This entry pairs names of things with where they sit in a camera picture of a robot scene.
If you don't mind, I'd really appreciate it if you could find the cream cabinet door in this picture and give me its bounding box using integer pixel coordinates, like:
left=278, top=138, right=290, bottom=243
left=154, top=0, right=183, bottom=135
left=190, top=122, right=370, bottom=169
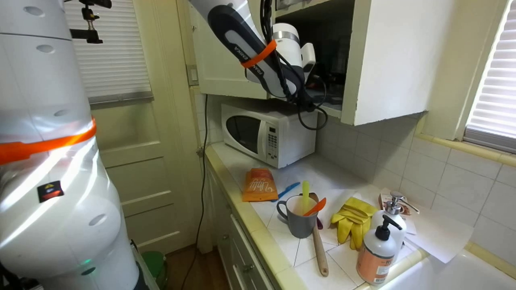
left=185, top=0, right=270, bottom=101

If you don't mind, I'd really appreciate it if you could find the cream base cabinet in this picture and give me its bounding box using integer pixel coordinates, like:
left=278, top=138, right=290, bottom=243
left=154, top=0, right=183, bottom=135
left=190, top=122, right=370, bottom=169
left=204, top=159, right=280, bottom=290

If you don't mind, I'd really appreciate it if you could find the white microwave oven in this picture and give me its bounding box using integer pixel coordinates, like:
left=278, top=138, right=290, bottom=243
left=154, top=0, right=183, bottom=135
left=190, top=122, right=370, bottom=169
left=219, top=101, right=319, bottom=171

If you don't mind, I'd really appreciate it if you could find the blue plastic spatula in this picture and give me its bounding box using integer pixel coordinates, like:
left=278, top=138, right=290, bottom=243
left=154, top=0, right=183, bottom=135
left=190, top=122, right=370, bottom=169
left=275, top=180, right=301, bottom=200

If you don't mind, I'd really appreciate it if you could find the yellow-green spatula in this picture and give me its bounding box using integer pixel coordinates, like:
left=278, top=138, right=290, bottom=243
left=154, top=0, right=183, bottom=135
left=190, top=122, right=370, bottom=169
left=296, top=179, right=312, bottom=216

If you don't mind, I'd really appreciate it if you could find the orange spatula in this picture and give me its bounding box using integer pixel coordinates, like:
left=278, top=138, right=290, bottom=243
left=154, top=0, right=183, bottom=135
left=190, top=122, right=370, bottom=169
left=301, top=196, right=328, bottom=219

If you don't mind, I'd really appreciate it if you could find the grey mug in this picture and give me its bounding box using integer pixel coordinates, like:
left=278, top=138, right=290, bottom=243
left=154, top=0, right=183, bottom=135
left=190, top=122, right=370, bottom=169
left=273, top=193, right=319, bottom=240

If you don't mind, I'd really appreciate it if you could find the cream panelled door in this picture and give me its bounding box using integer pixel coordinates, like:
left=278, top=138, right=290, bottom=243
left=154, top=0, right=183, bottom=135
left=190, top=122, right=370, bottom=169
left=90, top=0, right=202, bottom=256

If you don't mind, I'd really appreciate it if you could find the chrome faucet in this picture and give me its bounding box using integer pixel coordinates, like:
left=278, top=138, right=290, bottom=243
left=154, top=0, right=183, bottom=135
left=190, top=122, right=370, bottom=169
left=377, top=191, right=422, bottom=217

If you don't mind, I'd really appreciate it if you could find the green bin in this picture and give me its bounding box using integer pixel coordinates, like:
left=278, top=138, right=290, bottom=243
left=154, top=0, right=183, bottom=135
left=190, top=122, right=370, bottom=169
left=140, top=249, right=169, bottom=290

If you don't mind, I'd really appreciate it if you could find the white window blind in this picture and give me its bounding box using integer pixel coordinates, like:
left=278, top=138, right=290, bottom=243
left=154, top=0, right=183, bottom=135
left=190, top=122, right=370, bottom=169
left=62, top=0, right=156, bottom=108
left=462, top=0, right=516, bottom=156

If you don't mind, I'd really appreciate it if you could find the white paper sheet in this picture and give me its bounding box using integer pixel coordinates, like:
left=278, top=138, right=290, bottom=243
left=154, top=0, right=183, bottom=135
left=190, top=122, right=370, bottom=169
left=396, top=206, right=475, bottom=266

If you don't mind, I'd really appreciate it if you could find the white sink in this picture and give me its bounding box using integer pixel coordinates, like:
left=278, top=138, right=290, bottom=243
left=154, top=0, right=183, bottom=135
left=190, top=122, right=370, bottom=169
left=375, top=246, right=516, bottom=290

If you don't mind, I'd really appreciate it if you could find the dark power cable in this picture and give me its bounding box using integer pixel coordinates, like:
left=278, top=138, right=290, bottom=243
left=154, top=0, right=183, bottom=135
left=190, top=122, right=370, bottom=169
left=178, top=93, right=212, bottom=290

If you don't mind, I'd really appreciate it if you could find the orange velcro strap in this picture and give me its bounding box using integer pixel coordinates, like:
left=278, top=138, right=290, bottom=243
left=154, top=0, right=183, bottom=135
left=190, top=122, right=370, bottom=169
left=238, top=38, right=278, bottom=71
left=0, top=117, right=99, bottom=166

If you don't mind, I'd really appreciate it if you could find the cream wall cabinet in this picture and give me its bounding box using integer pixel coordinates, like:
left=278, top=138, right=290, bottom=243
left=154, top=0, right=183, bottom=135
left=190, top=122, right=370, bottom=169
left=183, top=0, right=457, bottom=127

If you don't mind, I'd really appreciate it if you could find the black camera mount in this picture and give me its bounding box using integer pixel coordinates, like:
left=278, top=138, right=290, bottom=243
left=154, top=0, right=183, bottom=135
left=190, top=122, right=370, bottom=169
left=67, top=0, right=112, bottom=45

